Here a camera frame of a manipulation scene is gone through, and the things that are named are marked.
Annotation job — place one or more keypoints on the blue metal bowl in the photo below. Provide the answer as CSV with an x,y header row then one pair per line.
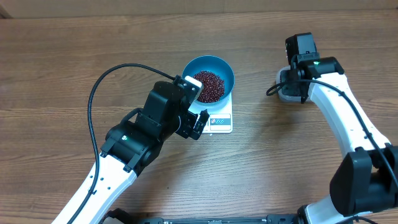
x,y
213,64

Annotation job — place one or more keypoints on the clear plastic container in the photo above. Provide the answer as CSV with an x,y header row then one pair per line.
x,y
288,99

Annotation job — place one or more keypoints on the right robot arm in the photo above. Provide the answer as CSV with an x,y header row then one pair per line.
x,y
366,180

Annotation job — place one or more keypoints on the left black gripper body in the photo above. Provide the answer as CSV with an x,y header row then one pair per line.
x,y
185,128

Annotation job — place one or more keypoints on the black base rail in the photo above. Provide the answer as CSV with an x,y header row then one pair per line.
x,y
119,216

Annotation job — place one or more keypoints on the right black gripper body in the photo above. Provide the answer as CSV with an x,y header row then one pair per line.
x,y
298,89

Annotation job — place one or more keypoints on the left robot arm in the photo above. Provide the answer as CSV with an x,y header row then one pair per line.
x,y
132,145

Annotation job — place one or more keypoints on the white digital kitchen scale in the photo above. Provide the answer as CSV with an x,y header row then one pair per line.
x,y
221,115

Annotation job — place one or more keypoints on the red beans in bowl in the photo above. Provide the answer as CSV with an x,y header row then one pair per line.
x,y
213,87

